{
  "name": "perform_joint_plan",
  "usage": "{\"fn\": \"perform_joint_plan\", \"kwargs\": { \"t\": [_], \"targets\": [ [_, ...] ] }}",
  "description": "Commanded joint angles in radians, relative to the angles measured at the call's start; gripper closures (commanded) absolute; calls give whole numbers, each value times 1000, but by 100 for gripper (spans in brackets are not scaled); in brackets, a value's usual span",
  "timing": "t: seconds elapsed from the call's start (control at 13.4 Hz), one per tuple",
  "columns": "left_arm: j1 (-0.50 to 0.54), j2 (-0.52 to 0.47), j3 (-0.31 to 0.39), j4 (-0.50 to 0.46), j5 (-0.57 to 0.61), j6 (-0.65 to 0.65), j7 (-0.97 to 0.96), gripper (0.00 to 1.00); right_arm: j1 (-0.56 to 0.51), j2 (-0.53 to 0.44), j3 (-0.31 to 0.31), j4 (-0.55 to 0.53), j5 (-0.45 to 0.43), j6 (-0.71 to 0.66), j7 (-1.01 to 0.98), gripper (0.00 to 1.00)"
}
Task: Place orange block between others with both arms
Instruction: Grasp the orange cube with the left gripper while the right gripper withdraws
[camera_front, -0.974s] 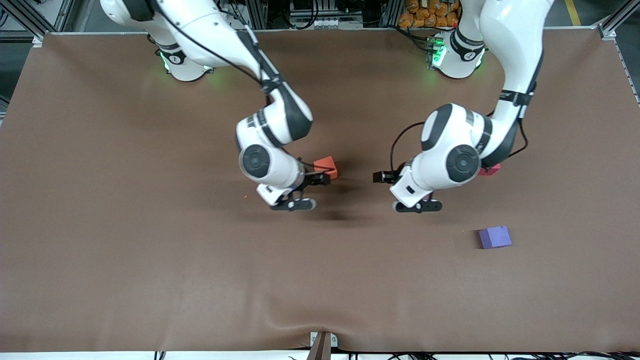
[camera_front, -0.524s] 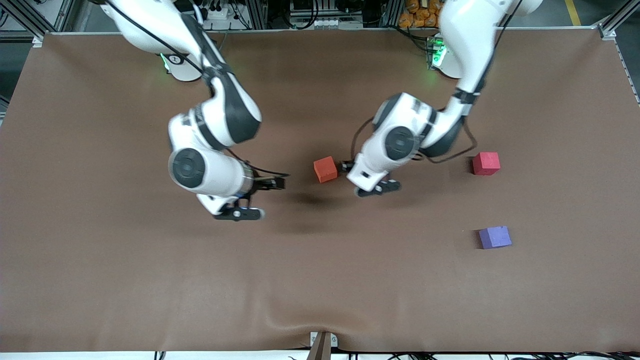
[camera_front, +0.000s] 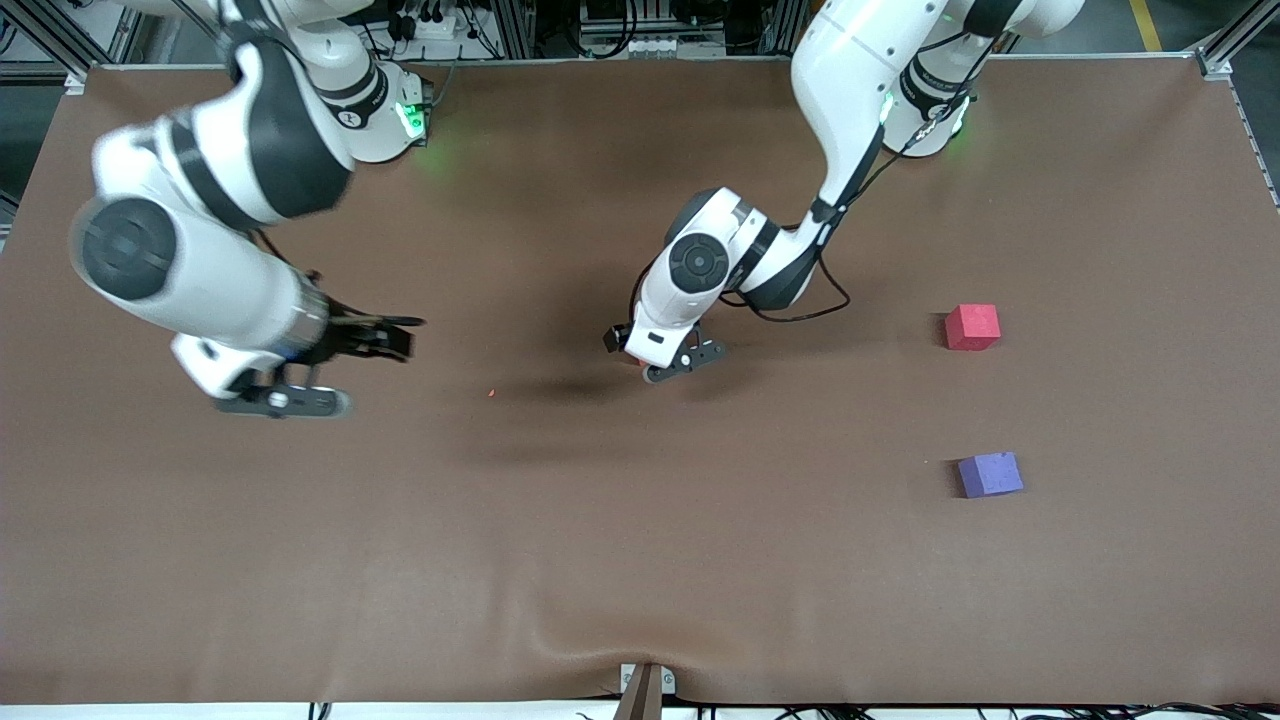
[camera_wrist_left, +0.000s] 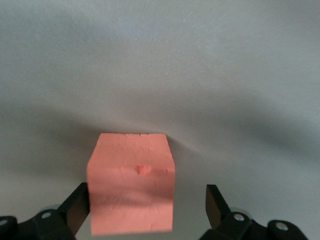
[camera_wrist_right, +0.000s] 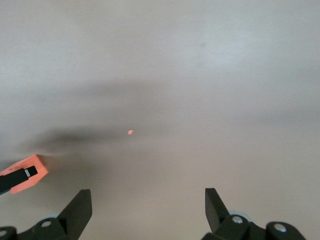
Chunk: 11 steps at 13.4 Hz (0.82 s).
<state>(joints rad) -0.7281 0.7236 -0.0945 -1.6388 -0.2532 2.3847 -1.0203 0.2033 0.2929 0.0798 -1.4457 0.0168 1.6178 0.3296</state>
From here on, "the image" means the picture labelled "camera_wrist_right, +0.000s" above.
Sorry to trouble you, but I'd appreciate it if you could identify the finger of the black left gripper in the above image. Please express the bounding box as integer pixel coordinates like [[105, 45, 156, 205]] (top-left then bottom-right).
[[0, 165, 38, 196]]

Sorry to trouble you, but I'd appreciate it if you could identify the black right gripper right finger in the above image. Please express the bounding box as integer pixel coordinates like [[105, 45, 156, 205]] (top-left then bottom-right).
[[201, 187, 307, 240]]

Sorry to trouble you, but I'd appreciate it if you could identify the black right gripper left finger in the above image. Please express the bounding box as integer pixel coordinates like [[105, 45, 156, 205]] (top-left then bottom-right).
[[0, 189, 93, 240]]

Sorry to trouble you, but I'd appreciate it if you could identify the orange foam block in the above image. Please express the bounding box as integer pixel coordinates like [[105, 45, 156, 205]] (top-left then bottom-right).
[[0, 154, 49, 195]]

